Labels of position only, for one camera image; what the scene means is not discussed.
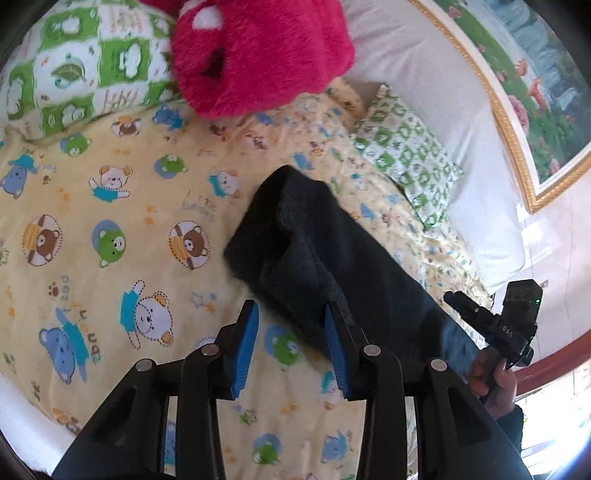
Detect green checked pillow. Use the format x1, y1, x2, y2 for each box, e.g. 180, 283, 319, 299
0, 0, 181, 141
353, 83, 464, 232

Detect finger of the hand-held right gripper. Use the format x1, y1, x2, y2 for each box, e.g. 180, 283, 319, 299
444, 291, 498, 344

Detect white mattress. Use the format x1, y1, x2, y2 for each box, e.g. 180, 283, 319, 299
0, 373, 81, 464

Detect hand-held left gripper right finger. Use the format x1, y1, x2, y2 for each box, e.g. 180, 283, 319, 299
324, 302, 536, 480

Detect yellow bear print bed sheet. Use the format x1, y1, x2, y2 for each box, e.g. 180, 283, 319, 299
0, 78, 492, 480

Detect gold framed flower painting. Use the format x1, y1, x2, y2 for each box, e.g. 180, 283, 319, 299
406, 0, 591, 214

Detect pink plush toy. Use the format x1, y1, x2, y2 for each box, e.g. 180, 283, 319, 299
139, 0, 356, 120

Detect black pants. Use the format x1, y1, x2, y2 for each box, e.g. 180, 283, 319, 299
224, 165, 485, 384

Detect red wooden bed frame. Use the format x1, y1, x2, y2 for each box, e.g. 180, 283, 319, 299
515, 318, 591, 398

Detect white striped headboard cushion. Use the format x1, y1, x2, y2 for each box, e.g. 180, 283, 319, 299
342, 0, 527, 294

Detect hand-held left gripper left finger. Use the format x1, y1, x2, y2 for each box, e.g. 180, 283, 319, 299
53, 299, 260, 480

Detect person's right hand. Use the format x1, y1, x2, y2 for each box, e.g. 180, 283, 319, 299
468, 346, 519, 418

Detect person's right forearm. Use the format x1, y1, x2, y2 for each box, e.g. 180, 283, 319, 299
495, 402, 525, 460

